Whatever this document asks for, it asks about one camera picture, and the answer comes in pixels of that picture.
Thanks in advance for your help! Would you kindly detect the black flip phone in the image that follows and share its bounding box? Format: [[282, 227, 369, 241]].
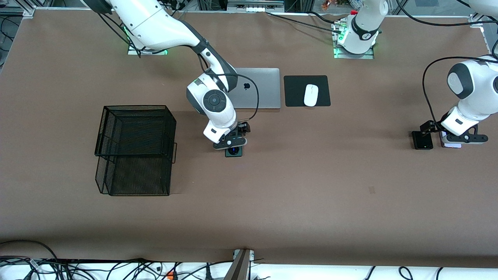
[[412, 130, 434, 151]]

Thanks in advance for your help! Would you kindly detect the lavender phone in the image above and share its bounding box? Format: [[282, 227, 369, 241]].
[[441, 131, 462, 149]]

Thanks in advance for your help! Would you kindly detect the silver laptop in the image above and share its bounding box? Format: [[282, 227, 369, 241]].
[[228, 68, 281, 109]]

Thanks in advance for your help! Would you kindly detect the black mouse pad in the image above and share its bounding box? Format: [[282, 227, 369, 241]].
[[284, 75, 331, 107]]

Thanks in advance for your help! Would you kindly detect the white computer mouse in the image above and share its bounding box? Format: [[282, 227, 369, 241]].
[[304, 84, 319, 107]]

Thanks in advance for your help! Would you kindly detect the black mesh two-tier organizer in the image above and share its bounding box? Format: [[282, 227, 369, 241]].
[[95, 105, 178, 196]]

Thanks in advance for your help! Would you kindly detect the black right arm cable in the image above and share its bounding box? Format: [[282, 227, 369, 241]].
[[198, 52, 260, 122]]

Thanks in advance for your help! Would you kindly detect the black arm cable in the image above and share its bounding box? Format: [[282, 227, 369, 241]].
[[397, 0, 498, 127], [198, 52, 260, 122]]

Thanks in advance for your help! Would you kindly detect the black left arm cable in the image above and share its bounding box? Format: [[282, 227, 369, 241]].
[[397, 0, 498, 127]]

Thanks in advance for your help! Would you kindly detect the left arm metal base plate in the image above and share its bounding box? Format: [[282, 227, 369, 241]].
[[333, 42, 375, 60]]

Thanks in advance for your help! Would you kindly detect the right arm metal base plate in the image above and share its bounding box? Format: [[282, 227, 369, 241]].
[[128, 38, 168, 56]]

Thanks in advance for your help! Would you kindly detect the black cable on table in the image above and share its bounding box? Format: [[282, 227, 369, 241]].
[[266, 12, 343, 32]]

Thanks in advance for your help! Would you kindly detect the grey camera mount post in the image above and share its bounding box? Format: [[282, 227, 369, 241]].
[[224, 249, 255, 280]]

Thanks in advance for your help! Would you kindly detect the thick black looped cable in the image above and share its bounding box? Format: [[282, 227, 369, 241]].
[[0, 240, 59, 262]]

